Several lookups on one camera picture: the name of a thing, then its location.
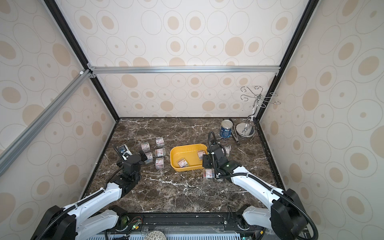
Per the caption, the yellow plastic storage tray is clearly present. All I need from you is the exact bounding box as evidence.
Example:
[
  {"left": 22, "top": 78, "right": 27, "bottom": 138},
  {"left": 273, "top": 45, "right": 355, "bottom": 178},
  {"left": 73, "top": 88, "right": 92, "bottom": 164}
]
[{"left": 170, "top": 144, "right": 207, "bottom": 172}]

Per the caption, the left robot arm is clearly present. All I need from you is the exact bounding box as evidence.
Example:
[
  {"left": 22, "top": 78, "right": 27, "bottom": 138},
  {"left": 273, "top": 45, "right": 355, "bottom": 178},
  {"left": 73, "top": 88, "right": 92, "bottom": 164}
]
[{"left": 31, "top": 151, "right": 148, "bottom": 240}]

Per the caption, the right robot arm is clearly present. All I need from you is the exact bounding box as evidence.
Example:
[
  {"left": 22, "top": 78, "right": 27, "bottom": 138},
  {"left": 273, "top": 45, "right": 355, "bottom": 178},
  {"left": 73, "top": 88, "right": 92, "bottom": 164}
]
[{"left": 203, "top": 132, "right": 319, "bottom": 240}]

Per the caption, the black tool on table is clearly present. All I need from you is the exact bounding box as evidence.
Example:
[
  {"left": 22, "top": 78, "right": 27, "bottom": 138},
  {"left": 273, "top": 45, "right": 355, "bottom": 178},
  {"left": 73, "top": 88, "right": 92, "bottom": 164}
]
[{"left": 229, "top": 118, "right": 239, "bottom": 144}]

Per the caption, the blue tin can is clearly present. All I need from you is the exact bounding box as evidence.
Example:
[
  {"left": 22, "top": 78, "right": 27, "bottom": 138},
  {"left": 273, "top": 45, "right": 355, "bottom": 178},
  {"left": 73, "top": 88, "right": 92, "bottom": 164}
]
[{"left": 220, "top": 120, "right": 234, "bottom": 139}]

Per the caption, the chrome hook stand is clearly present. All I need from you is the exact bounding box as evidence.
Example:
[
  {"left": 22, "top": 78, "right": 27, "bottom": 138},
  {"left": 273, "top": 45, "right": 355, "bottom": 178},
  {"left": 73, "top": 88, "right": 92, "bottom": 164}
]
[{"left": 236, "top": 86, "right": 281, "bottom": 138}]

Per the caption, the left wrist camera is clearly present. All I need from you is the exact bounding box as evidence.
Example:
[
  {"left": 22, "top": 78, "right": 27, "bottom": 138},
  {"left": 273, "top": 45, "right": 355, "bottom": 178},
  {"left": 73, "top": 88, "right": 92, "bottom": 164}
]
[{"left": 118, "top": 145, "right": 133, "bottom": 161}]

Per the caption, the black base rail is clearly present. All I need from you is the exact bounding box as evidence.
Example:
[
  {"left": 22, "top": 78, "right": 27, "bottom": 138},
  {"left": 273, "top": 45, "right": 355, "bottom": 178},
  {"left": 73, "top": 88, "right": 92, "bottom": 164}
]
[{"left": 53, "top": 211, "right": 313, "bottom": 240}]

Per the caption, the aluminium rail left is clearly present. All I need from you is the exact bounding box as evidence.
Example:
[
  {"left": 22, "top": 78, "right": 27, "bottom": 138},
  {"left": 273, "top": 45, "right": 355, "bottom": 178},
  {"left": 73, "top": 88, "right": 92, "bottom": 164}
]
[{"left": 1, "top": 70, "right": 91, "bottom": 175}]

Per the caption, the horizontal aluminium rail back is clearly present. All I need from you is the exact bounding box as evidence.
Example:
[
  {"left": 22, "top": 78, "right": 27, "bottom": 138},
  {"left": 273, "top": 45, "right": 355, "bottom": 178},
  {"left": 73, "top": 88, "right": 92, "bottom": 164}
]
[{"left": 91, "top": 66, "right": 280, "bottom": 74}]

